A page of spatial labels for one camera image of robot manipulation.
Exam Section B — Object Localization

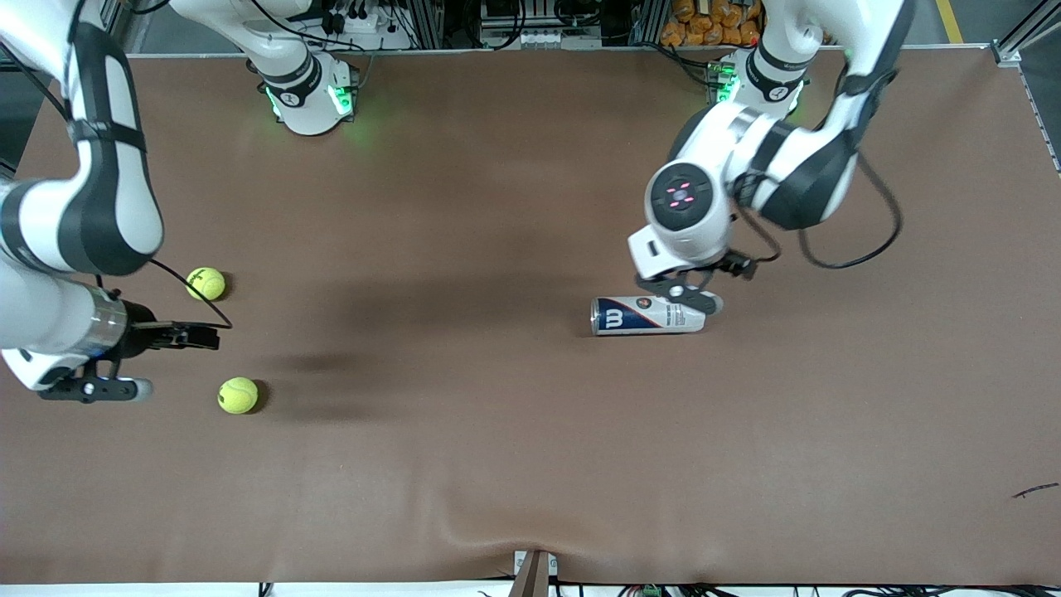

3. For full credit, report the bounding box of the aluminium frame post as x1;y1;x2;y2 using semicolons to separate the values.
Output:
410;0;444;49
630;0;664;46

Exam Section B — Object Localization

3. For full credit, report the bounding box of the aluminium corner frame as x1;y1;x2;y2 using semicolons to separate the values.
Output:
104;0;138;55
991;0;1061;175

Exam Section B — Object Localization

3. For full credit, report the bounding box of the yellow tennis ball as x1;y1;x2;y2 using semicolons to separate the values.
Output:
186;266;226;302
217;377;259;415

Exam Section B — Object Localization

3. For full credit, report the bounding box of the orange packaged goods pile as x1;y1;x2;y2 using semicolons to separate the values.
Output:
661;0;762;48

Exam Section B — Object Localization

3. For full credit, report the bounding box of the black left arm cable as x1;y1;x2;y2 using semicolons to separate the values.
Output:
729;153;904;270

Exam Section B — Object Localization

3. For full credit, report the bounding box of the white blue tennis ball can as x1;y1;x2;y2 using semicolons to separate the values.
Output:
590;294;707;337

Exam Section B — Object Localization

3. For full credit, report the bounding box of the aluminium camera mount post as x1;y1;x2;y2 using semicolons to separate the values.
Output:
510;549;558;597

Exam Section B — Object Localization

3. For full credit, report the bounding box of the white power strip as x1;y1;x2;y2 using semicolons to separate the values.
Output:
319;4;415;51

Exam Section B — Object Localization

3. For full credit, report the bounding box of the white terminal block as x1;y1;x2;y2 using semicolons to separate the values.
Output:
516;29;583;49

